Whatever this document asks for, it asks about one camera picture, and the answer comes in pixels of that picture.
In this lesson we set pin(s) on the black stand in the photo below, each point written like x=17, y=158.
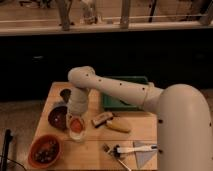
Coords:
x=4, y=156

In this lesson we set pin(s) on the orange bowl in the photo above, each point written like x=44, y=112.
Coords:
x=44, y=151

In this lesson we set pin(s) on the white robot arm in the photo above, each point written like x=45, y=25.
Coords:
x=184, y=121

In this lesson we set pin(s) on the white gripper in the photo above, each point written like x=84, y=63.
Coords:
x=78, y=137

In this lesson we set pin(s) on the dark paper cup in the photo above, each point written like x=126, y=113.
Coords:
x=65, y=94

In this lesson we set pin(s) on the yellow banana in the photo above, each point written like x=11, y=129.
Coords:
x=117, y=127

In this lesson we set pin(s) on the brown white eraser block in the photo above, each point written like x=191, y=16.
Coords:
x=101, y=119

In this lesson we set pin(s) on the green tray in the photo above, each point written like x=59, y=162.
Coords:
x=112, y=104

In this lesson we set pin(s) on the grey triangular cloth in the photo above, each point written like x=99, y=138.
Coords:
x=142, y=157

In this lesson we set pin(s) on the dark brown bowl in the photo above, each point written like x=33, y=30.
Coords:
x=57, y=117

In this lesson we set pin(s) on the red apple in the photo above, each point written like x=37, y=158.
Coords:
x=76, y=126

